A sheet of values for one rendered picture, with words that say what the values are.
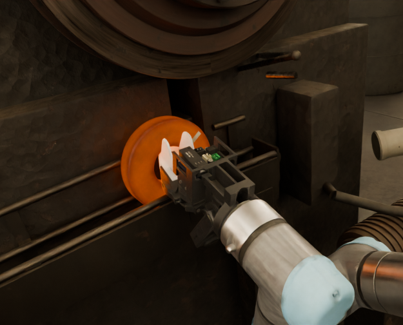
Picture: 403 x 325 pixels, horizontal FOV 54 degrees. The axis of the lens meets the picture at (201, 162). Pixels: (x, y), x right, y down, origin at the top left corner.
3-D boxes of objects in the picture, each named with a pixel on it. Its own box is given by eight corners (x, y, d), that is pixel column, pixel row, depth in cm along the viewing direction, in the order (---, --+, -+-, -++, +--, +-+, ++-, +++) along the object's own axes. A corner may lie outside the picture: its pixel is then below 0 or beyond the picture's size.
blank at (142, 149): (164, 220, 70) (173, 227, 68) (99, 170, 62) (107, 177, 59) (216, 152, 73) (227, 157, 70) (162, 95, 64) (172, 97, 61)
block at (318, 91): (276, 190, 89) (271, 86, 79) (302, 178, 93) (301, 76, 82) (311, 209, 81) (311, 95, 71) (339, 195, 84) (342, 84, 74)
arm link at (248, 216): (283, 250, 51) (231, 278, 48) (260, 227, 54) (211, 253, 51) (292, 209, 47) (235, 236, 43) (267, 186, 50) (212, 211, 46)
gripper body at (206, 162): (215, 133, 57) (269, 180, 49) (213, 178, 62) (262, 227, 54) (167, 149, 54) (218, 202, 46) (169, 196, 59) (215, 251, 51)
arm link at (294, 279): (297, 358, 41) (311, 314, 36) (235, 282, 49) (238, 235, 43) (350, 320, 45) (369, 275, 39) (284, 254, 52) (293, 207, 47)
